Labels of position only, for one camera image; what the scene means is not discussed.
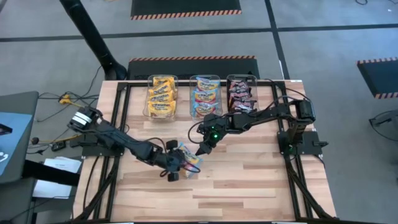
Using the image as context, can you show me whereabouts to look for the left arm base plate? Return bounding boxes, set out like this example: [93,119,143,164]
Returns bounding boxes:
[81,136,127,158]

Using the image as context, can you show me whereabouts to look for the clear plastic bin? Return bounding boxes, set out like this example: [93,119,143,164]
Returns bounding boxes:
[142,74,180,121]
[226,73,259,113]
[188,73,223,121]

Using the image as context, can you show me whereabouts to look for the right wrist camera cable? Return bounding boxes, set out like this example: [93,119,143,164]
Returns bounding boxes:
[187,119,206,146]

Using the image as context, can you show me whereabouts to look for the black camera pole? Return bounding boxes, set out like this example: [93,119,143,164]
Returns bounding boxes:
[58,0,128,81]

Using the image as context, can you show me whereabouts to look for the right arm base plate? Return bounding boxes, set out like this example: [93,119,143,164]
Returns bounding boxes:
[277,130,330,156]

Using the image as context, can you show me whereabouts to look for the black aluminium table frame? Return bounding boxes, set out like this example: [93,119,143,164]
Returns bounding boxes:
[73,80,340,222]

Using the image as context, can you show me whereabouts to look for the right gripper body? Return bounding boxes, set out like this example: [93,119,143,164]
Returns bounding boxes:
[198,114,233,144]

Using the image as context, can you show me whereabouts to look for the yellow power plug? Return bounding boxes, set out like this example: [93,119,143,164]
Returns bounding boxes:
[59,94,75,108]

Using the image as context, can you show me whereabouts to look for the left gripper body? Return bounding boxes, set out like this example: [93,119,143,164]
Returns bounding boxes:
[152,147,186,172]

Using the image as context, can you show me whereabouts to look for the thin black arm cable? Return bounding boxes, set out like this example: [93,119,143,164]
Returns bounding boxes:
[264,78,313,103]

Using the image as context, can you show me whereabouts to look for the white paper sheets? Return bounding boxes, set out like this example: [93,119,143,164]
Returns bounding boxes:
[32,157,83,200]

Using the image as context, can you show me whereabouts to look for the black hazard-striped floor mat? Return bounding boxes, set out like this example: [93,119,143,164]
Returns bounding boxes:
[356,57,398,100]
[127,55,261,81]
[129,0,243,21]

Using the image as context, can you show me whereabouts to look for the black desk beam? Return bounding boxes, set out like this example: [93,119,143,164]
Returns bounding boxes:
[23,160,81,187]

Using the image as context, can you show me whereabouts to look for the grey side desk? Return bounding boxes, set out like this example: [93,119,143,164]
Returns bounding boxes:
[0,90,40,224]

